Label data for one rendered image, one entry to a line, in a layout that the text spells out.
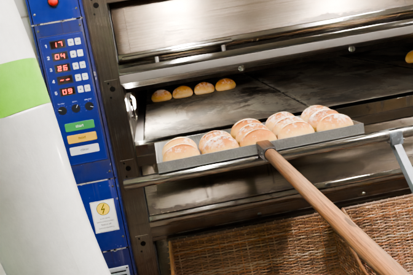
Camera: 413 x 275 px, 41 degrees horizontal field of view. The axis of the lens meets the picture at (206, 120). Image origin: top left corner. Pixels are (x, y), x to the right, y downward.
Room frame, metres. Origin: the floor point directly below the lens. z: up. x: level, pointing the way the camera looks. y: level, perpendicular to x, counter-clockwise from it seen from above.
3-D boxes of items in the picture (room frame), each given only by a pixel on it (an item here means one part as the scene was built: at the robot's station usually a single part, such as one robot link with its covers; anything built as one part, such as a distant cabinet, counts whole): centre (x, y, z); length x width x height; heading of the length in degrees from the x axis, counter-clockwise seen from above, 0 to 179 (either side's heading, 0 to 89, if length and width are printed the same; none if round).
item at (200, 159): (1.58, -0.12, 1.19); 0.55 x 0.36 x 0.03; 95
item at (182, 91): (2.67, 0.09, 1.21); 0.10 x 0.07 x 0.05; 97
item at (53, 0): (1.70, 0.39, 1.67); 0.03 x 0.02 x 0.06; 94
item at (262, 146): (1.36, -0.14, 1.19); 0.09 x 0.04 x 0.03; 5
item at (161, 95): (2.66, 0.19, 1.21); 0.10 x 0.07 x 0.05; 90
